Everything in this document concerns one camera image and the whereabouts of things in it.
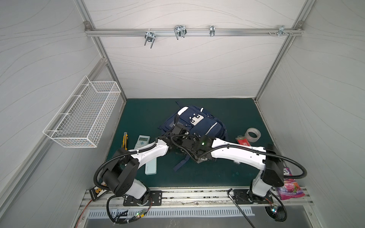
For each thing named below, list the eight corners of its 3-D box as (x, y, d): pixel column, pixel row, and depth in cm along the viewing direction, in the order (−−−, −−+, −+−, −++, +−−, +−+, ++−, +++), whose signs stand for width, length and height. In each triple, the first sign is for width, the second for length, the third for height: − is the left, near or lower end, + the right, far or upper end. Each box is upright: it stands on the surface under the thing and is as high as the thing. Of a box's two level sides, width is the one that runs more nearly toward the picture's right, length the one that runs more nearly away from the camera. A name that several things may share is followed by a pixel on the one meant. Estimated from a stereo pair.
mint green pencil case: (145, 175, 82) (144, 174, 81) (146, 160, 88) (145, 159, 86) (156, 174, 83) (156, 172, 81) (156, 159, 89) (156, 158, 87)
